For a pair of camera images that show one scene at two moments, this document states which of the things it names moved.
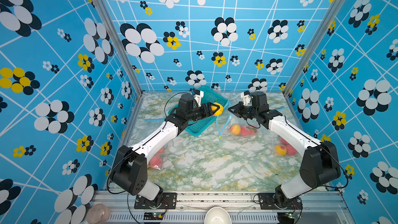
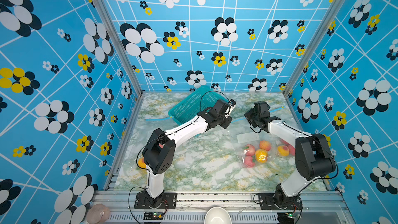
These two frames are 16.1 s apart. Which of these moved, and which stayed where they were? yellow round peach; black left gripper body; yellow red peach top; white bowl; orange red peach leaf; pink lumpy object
Moved: orange red peach leaf; black left gripper body; yellow red peach top
Stayed: pink lumpy object; white bowl; yellow round peach
